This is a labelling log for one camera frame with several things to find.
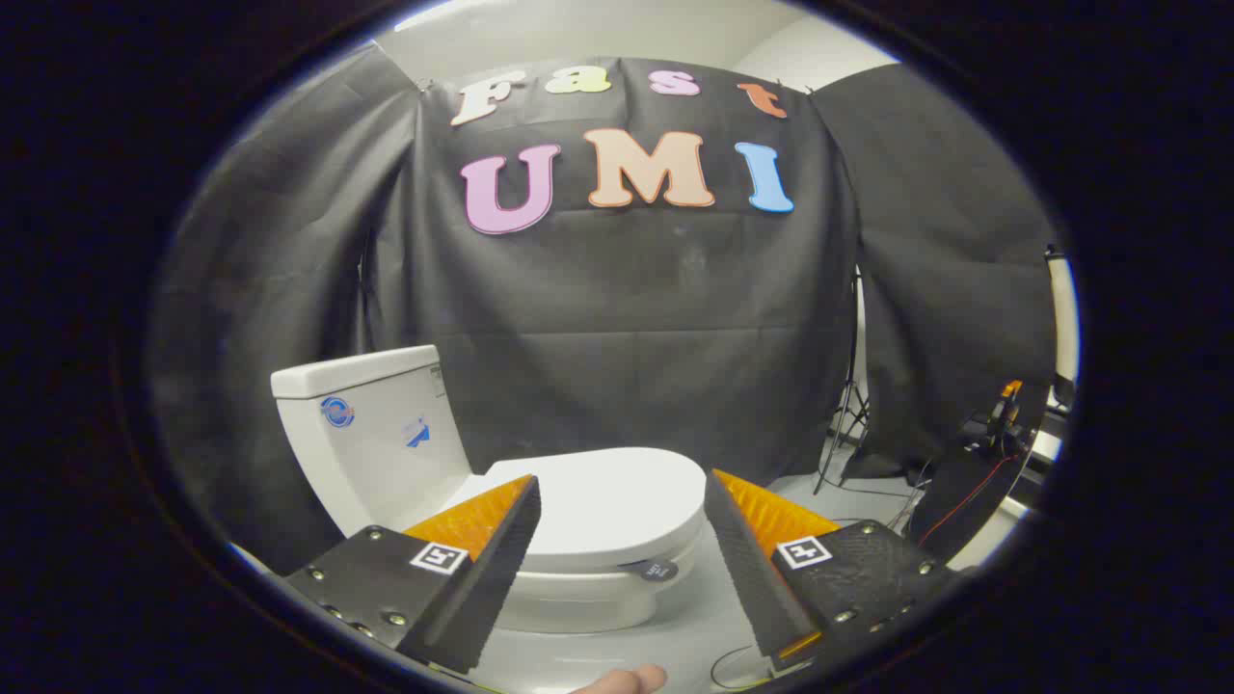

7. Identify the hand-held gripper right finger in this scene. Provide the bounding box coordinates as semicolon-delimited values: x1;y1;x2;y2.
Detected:
704;468;960;673

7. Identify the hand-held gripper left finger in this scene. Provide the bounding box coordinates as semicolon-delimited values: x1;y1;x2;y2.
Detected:
284;472;543;676

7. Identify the white toilet lid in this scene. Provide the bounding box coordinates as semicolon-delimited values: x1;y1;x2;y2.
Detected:
448;446;708;579

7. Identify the white toilet tank cover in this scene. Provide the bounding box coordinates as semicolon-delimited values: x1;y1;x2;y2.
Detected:
271;345;443;400

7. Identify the black tripod light stand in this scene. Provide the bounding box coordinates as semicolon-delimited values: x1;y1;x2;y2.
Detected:
815;270;874;495

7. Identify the black backdrop cloth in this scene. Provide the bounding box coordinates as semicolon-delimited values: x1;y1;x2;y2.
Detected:
149;43;861;579
810;63;1061;475

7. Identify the orange tipped black device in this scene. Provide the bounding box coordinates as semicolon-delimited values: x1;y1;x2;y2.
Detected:
964;379;1029;454

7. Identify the white panel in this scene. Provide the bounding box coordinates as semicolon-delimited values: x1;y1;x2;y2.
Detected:
1046;246;1080;387

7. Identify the red cable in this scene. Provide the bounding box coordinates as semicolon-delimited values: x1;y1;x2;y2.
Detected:
916;453;1015;550

